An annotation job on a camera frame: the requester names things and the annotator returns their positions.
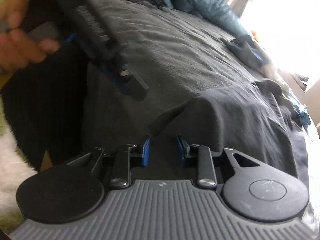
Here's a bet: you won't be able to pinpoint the person's black trouser leg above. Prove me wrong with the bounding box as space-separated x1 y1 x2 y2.
0 40 88 173

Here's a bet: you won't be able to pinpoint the person's fuzzy white sweater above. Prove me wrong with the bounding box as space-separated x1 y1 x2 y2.
0 100 38 234

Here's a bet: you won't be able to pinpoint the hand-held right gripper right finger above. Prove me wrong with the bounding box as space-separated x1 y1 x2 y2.
176 135 260 189

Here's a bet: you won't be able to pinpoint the person's left hand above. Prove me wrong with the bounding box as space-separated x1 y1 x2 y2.
0 0 62 72

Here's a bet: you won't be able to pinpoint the dark navy pants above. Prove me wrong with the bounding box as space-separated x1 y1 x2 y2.
147 79 300 180

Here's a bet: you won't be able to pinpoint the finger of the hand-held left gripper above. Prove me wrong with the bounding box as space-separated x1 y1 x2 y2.
100 55 150 101

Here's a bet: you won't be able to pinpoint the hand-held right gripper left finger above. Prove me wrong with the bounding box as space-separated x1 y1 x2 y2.
67 135 152 189

